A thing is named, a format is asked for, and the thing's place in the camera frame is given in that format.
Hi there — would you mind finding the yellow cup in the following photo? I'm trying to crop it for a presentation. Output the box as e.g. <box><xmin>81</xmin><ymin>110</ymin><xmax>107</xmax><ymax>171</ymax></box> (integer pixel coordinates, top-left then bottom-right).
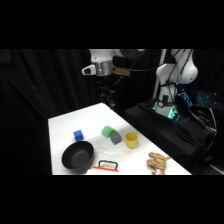
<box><xmin>125</xmin><ymin>132</ymin><xmax>139</xmax><ymax>150</ymax></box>

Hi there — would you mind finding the gray block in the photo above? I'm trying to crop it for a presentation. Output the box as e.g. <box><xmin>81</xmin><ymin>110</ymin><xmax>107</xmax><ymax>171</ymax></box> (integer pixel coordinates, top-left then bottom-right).
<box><xmin>110</xmin><ymin>131</ymin><xmax>123</xmax><ymax>146</ymax></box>

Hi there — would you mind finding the tan rope toy animal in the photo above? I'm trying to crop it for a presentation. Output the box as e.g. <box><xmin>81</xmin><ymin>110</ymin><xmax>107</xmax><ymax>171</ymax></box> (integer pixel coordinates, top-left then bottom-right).
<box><xmin>146</xmin><ymin>151</ymin><xmax>172</xmax><ymax>176</ymax></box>

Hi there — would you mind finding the blue cube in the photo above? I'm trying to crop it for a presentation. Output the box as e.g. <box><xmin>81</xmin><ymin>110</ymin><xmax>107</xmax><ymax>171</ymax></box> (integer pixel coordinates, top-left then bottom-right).
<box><xmin>73</xmin><ymin>129</ymin><xmax>85</xmax><ymax>143</ymax></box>

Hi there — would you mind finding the black bowl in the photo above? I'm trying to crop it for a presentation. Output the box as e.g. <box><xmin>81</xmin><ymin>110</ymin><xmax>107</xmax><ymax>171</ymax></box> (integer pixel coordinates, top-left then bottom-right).
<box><xmin>61</xmin><ymin>140</ymin><xmax>96</xmax><ymax>175</ymax></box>

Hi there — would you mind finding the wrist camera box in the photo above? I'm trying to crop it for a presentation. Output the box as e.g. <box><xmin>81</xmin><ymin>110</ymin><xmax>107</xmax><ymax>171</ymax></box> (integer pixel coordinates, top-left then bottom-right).
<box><xmin>112</xmin><ymin>67</ymin><xmax>132</xmax><ymax>78</ymax></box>

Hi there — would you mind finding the blue backlit keyboard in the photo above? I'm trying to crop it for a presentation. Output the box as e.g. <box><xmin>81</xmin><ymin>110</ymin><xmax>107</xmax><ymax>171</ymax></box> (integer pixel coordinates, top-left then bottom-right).
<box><xmin>195</xmin><ymin>90</ymin><xmax>219</xmax><ymax>108</ymax></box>

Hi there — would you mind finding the black cloth-covered robot stand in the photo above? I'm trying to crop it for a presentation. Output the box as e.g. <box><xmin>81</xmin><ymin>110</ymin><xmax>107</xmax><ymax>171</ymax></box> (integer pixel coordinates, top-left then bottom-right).
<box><xmin>122</xmin><ymin>99</ymin><xmax>218</xmax><ymax>176</ymax></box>

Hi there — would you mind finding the green rounded block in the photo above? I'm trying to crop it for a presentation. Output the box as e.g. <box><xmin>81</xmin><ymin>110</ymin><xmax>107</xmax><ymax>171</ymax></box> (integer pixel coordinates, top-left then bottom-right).
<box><xmin>100</xmin><ymin>125</ymin><xmax>117</xmax><ymax>140</ymax></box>

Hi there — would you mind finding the yellow cable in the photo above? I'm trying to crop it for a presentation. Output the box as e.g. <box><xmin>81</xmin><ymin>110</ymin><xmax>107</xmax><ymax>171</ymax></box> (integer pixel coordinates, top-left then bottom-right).
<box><xmin>207</xmin><ymin>108</ymin><xmax>218</xmax><ymax>138</ymax></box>

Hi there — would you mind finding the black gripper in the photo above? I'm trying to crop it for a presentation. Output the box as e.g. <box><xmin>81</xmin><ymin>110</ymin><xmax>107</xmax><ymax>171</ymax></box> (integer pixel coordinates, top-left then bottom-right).
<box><xmin>97</xmin><ymin>75</ymin><xmax>117</xmax><ymax>109</ymax></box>

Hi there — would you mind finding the black curtain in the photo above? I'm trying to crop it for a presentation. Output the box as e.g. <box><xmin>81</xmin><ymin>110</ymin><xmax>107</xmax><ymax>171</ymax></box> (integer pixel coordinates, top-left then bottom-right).
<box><xmin>0</xmin><ymin>49</ymin><xmax>224</xmax><ymax>176</ymax></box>

